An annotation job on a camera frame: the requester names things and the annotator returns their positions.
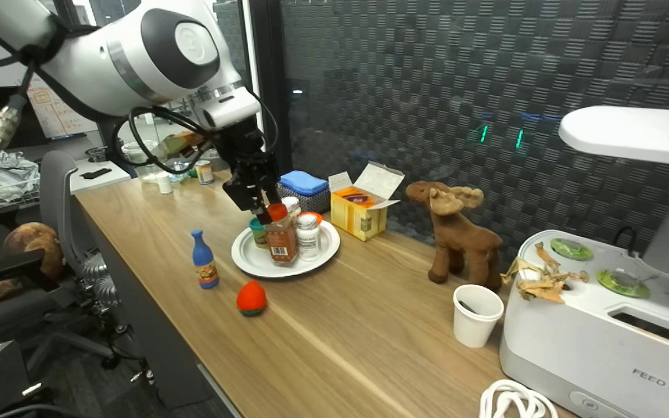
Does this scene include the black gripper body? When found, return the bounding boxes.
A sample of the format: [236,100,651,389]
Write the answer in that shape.
[215,130,278,213]

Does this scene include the white bottle green label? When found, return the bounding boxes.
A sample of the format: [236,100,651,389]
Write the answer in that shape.
[281,194,301,221]

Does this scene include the teal lid green jar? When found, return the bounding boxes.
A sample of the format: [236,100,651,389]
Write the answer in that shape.
[249,217,266,245]

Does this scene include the orange lid spice jar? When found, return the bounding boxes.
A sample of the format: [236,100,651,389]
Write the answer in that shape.
[265,202,297,264]

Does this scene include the white pill bottle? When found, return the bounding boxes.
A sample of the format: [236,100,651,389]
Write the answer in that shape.
[297,210,321,255]

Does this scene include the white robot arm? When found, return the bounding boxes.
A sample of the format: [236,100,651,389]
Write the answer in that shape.
[0,0,278,213]

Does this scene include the white paper plate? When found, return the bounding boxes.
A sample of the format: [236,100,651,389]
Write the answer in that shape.
[233,221,341,280]

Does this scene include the blue sponge on grey box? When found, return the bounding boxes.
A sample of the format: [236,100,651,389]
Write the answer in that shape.
[278,170,329,213]

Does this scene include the blue toy bottle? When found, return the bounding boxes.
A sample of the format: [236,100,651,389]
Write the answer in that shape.
[190,230,219,289]

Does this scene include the yellow cardboard box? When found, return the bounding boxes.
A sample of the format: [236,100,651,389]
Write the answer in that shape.
[328,163,403,242]

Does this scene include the red strawberry toy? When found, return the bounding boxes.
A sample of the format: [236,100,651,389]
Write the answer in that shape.
[236,280,266,316]

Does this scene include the brown moose plush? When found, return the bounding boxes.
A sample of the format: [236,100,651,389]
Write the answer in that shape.
[406,181,501,289]

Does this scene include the white paper cup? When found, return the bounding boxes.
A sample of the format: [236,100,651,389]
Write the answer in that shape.
[453,282,504,347]

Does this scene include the white appliance base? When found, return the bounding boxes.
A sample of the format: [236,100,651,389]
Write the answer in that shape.
[500,230,669,418]

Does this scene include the white rope coil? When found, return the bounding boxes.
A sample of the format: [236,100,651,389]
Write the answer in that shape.
[477,376,560,418]

